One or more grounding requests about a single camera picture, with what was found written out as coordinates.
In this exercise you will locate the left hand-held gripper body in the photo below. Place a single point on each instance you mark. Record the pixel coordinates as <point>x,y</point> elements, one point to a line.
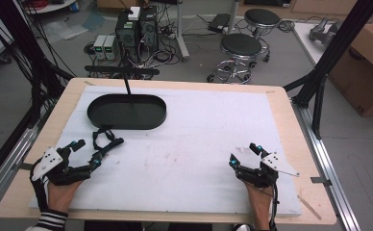
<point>51,160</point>

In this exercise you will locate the black round stool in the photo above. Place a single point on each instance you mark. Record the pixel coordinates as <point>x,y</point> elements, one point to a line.
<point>262,17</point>
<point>240,46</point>

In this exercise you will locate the brown cardboard box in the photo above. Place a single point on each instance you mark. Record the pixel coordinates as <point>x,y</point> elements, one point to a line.
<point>364,70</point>

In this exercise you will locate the small white box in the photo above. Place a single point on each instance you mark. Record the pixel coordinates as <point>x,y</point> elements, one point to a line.
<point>134,13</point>

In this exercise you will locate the small metal bracket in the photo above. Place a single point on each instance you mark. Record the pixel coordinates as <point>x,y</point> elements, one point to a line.
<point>24,166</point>
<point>321,181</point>

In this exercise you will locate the aluminium rail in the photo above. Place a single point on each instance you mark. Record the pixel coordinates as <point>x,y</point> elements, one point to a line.
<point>332,166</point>
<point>5,173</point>

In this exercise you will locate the black oval tray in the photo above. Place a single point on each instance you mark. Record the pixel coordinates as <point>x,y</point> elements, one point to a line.
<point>127,112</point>

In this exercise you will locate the person's shoe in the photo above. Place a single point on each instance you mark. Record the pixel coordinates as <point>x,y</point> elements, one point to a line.
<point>243,227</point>

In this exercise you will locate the grey power supply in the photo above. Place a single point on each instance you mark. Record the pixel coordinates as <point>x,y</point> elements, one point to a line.
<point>99,46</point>
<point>111,47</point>

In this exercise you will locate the black computer tower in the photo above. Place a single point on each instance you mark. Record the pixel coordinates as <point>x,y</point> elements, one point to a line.
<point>127,32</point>
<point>148,30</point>

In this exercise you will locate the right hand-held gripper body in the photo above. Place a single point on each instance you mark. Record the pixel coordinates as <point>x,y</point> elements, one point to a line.
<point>258,175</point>

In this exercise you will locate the teal plastic sheet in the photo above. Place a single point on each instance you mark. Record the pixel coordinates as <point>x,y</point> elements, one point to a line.
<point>93,20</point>

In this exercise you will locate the white table mat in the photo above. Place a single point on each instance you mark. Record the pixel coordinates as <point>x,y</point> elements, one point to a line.
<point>181,144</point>

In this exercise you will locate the black metal frame post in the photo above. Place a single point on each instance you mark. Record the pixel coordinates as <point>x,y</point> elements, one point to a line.
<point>24,41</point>
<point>338,48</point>

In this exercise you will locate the flat black device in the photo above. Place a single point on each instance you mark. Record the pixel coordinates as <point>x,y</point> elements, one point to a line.
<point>219,22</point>

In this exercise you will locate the thin wooden stick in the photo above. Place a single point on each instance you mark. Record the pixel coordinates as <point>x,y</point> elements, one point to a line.
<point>309,207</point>

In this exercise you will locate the grey metal stand leg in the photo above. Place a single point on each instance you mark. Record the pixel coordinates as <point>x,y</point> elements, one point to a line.
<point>182,35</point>
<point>234,16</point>

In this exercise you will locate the grey robot part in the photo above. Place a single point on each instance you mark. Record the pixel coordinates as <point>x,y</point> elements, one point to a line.
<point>324,30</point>

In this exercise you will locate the round white table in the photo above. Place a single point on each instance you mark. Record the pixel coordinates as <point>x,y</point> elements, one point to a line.
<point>51,7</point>

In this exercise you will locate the person's right hand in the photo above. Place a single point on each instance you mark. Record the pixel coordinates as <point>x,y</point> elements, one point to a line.
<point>261,197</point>

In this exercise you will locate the person's left hand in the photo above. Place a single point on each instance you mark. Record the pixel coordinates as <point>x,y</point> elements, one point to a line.
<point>62,195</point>

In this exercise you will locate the clear plastic bag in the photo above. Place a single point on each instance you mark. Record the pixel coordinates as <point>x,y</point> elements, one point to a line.
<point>64,30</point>

